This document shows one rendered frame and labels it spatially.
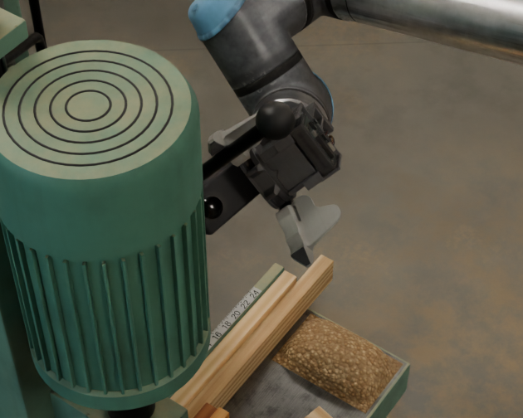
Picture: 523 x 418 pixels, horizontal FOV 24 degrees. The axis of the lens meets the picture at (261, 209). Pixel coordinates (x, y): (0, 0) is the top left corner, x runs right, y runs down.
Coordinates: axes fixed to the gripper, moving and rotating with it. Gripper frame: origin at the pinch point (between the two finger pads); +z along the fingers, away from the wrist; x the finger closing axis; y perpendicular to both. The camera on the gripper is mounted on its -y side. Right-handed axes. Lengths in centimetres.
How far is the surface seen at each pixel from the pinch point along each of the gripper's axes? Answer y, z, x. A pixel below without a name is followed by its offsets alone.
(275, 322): -16.1, -32.0, 20.2
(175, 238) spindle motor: -2.6, 14.7, -5.0
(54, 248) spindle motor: -9.6, 18.8, -10.8
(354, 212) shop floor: -29, -170, 51
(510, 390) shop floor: -17, -128, 91
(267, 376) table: -20.3, -29.1, 24.6
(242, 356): -20.5, -27.1, 20.0
